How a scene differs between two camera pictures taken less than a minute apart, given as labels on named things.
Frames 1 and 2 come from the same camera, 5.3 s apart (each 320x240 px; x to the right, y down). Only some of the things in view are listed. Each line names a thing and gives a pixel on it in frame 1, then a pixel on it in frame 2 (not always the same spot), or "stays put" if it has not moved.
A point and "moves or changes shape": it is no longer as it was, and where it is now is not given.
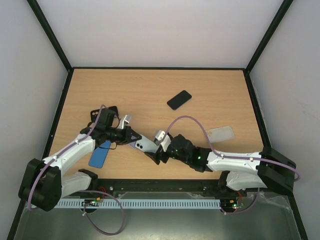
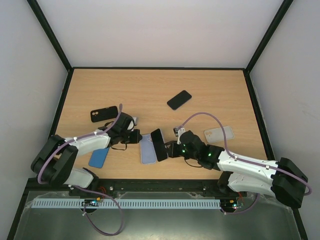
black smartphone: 147,145 moves or changes shape
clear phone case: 220,133 stays put
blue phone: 99,155 stays put
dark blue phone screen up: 179,99 stays put
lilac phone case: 132,145 to 148,153
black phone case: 94,113 stays put
